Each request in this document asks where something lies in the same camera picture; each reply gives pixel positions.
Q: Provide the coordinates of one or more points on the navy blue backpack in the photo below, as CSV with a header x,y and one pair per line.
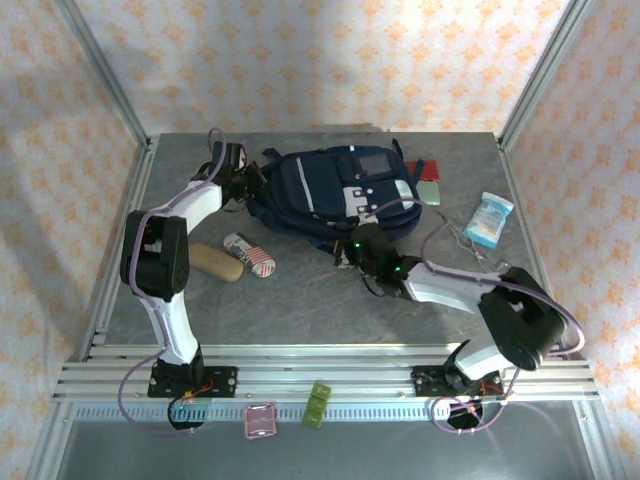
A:
x,y
325,195

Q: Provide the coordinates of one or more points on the tan glasses case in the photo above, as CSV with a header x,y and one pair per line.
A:
x,y
215,262

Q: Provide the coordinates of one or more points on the grey-green card holder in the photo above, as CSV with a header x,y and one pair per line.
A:
x,y
430,194

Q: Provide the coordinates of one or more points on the red wallet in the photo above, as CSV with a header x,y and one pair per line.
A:
x,y
427,170

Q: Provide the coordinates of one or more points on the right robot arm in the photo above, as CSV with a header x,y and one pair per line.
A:
x,y
520,320

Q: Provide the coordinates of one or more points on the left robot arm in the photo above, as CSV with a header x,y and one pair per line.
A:
x,y
157,260

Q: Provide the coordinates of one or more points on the blue white tissue pack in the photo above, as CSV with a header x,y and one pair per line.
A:
x,y
487,220

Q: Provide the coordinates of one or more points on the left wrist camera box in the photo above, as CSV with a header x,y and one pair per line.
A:
x,y
232,154

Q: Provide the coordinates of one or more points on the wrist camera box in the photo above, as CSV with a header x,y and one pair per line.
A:
x,y
232,154
367,220

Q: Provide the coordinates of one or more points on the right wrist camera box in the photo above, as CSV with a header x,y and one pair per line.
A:
x,y
367,220

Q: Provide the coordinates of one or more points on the aluminium left side rail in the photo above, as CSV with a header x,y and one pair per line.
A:
x,y
140,185

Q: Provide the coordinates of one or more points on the aluminium rail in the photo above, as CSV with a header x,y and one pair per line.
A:
x,y
512,185
140,185

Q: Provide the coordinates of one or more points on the aluminium front rail frame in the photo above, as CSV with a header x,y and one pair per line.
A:
x,y
320,360

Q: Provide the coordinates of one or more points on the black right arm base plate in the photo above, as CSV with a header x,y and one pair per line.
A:
x,y
425,381

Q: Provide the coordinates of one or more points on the aluminium right side rail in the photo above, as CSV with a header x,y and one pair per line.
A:
x,y
512,185

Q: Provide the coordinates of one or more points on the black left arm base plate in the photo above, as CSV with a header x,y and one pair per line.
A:
x,y
225,381

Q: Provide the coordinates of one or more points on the aluminium left corner post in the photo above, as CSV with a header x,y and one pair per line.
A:
x,y
104,75

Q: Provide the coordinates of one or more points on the aluminium corner post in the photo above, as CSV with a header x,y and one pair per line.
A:
x,y
104,75
542,75

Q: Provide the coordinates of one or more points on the aluminium right corner post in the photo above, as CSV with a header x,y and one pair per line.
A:
x,y
542,75

